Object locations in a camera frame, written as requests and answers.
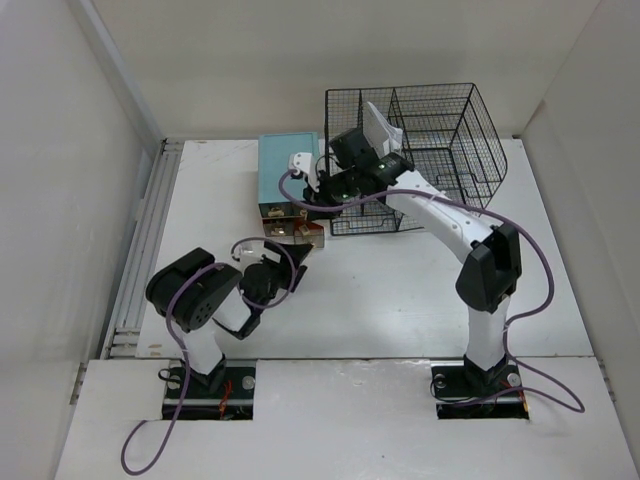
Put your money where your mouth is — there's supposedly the white spiral notebook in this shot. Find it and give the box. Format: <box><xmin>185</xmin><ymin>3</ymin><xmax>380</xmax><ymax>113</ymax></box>
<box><xmin>363</xmin><ymin>102</ymin><xmax>404</xmax><ymax>158</ymax></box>

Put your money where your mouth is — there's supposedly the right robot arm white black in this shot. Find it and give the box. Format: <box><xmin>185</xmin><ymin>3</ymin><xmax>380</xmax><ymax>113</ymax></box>
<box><xmin>304</xmin><ymin>128</ymin><xmax>522</xmax><ymax>399</ymax></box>

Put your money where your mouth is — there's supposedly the teal mini drawer chest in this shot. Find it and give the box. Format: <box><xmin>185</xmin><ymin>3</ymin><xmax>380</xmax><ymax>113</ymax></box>
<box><xmin>258</xmin><ymin>132</ymin><xmax>325</xmax><ymax>249</ymax></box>

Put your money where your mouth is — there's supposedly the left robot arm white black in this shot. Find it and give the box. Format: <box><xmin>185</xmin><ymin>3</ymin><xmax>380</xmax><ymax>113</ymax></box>
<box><xmin>145</xmin><ymin>237</ymin><xmax>313</xmax><ymax>397</ymax></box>

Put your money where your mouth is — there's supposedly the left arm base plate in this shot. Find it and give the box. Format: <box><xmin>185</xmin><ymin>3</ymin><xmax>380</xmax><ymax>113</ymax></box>
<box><xmin>158</xmin><ymin>360</ymin><xmax>257</xmax><ymax>421</ymax></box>

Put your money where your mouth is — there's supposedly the aluminium rail frame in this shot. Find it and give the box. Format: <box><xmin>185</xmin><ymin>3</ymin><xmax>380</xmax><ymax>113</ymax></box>
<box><xmin>97</xmin><ymin>139</ymin><xmax>184</xmax><ymax>360</ymax></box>

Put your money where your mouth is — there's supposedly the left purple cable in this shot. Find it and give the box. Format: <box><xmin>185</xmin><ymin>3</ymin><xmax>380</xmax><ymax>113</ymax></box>
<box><xmin>120</xmin><ymin>237</ymin><xmax>296</xmax><ymax>474</ymax></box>

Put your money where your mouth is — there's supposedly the black wire mesh organizer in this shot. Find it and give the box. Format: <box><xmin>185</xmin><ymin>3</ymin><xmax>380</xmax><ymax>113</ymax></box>
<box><xmin>324</xmin><ymin>82</ymin><xmax>507</xmax><ymax>208</ymax></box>

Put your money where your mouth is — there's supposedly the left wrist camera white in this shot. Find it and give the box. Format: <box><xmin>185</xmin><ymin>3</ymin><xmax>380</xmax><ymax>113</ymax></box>
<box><xmin>230</xmin><ymin>240</ymin><xmax>263</xmax><ymax>263</ymax></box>

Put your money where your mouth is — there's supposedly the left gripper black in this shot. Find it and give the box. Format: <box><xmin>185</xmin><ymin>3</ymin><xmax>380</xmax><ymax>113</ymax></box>
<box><xmin>255</xmin><ymin>241</ymin><xmax>312</xmax><ymax>313</ymax></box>

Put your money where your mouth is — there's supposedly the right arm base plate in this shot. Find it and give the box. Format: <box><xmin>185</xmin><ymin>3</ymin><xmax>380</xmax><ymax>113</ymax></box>
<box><xmin>429</xmin><ymin>361</ymin><xmax>529</xmax><ymax>420</ymax></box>

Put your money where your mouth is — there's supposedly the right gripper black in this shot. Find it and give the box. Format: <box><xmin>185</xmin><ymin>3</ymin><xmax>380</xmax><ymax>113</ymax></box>
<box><xmin>302</xmin><ymin>167</ymin><xmax>360</xmax><ymax>221</ymax></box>

